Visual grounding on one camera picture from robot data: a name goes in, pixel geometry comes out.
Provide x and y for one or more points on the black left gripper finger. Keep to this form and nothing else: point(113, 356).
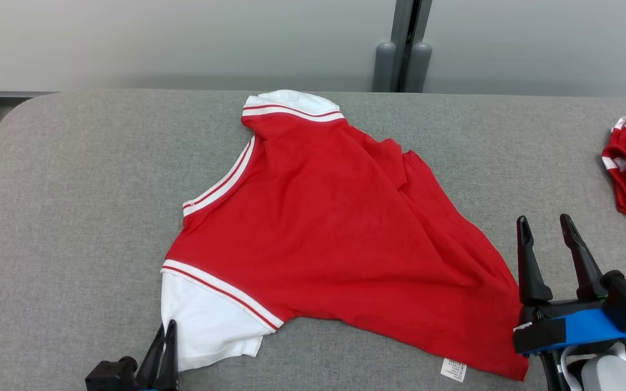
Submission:
point(150, 364)
point(170, 358)

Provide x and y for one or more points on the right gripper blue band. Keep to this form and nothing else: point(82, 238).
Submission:
point(584, 328)

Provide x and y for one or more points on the red white jersey shirt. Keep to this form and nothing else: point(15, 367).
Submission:
point(335, 228)

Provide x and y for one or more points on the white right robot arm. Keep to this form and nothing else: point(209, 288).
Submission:
point(609, 374)

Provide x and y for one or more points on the grey rounded post foot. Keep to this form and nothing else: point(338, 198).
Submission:
point(420, 68)
point(384, 68)

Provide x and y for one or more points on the grey vertical partition post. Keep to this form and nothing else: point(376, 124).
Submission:
point(412, 32)

